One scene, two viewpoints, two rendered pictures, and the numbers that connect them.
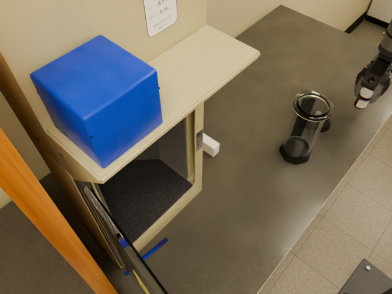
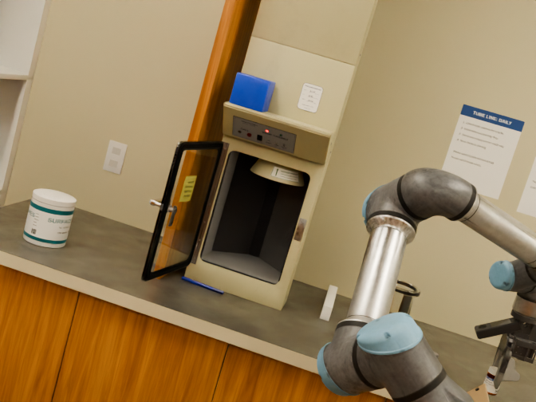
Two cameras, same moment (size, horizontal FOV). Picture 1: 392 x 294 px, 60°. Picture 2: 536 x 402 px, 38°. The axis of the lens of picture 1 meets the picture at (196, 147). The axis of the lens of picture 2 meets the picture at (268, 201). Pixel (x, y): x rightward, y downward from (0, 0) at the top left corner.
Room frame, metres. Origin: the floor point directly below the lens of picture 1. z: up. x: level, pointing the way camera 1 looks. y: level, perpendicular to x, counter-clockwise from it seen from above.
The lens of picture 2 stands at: (-0.89, -1.84, 1.66)
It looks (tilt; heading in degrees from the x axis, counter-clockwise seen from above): 10 degrees down; 56
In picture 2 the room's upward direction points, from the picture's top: 16 degrees clockwise
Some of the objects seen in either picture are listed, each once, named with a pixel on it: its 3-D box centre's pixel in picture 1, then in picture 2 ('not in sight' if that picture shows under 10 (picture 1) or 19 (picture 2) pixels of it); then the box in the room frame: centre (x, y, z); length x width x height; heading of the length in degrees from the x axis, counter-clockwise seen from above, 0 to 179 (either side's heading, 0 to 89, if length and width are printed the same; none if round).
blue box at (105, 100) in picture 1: (102, 100); (252, 92); (0.29, 0.11, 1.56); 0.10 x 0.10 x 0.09; 48
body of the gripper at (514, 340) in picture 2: (384, 61); (520, 336); (0.87, -0.60, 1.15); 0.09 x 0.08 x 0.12; 141
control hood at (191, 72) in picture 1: (165, 110); (275, 133); (0.36, 0.05, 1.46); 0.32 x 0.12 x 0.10; 138
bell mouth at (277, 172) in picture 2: not in sight; (279, 169); (0.48, 0.15, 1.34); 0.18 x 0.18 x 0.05
